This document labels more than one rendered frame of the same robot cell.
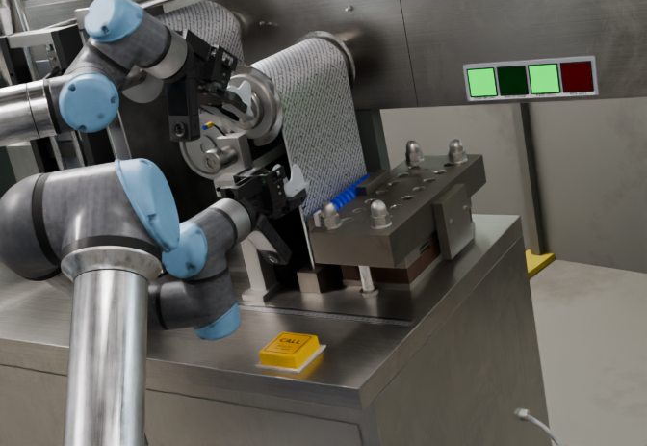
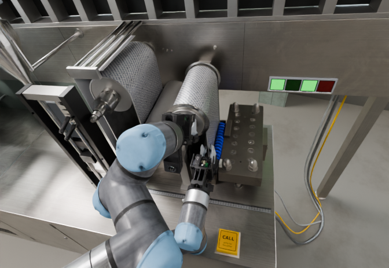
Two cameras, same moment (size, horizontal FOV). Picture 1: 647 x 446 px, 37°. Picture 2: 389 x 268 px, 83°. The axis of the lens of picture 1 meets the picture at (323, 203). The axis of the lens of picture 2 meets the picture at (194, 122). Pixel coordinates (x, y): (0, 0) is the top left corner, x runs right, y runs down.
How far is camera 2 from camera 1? 118 cm
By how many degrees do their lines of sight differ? 29
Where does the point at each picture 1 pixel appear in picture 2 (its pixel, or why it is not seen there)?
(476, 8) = (285, 52)
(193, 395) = not seen: hidden behind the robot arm
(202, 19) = (141, 58)
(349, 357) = (257, 243)
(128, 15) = (159, 151)
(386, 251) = (259, 182)
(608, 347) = not seen: hidden behind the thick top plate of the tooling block
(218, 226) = (202, 217)
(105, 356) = not seen: outside the picture
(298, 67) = (207, 93)
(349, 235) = (240, 176)
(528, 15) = (311, 59)
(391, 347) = (272, 232)
